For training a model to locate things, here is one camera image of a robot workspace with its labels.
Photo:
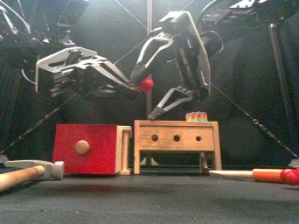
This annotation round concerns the toy screwdriver, wood and orange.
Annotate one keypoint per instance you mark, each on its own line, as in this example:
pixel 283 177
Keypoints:
pixel 265 175

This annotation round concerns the dark metal frame post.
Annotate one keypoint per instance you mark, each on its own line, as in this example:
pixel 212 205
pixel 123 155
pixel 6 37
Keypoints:
pixel 278 73

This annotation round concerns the rainbow striped toy nut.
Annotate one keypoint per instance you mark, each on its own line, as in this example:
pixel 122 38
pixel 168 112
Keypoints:
pixel 196 116

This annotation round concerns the grey vertical frame pole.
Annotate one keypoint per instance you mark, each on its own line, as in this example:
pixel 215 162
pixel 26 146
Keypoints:
pixel 150 17

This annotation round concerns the red toy screw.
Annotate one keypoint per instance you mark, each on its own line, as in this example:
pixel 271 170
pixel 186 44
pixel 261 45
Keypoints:
pixel 147 84

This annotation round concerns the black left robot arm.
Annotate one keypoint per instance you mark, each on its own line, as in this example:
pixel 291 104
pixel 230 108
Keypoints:
pixel 23 46

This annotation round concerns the wooden toy workbench with holes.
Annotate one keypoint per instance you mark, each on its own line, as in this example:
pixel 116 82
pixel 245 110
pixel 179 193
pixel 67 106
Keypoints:
pixel 175 129

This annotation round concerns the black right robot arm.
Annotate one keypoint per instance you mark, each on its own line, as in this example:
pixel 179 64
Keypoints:
pixel 269 10

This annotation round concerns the red drawer with wooden knob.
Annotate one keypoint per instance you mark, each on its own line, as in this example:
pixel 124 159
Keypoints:
pixel 94 148

